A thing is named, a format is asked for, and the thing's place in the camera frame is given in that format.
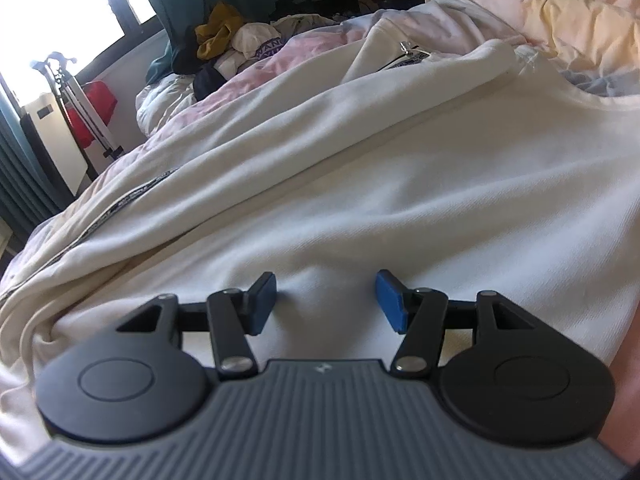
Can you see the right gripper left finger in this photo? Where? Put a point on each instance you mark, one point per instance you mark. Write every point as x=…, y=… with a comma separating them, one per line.
x=232, y=315

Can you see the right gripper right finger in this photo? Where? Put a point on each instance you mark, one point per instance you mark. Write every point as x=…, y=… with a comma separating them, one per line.
x=419, y=315

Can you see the white zip-up jacket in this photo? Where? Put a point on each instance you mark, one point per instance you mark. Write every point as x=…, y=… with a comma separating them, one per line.
x=487, y=170

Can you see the white rolled comforter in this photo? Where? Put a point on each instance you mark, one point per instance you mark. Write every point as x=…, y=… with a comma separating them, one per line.
x=157, y=103

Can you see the left blue curtain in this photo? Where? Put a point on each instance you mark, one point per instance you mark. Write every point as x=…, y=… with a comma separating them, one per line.
x=28, y=196

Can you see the red cloth on stand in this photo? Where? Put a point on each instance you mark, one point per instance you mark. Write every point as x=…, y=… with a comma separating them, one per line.
x=102, y=100

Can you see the yellow garment on pile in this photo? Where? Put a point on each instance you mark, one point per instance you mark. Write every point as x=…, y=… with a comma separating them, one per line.
x=214, y=37

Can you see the garment steamer stand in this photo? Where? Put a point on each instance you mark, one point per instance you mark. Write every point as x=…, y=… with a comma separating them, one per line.
x=66, y=89

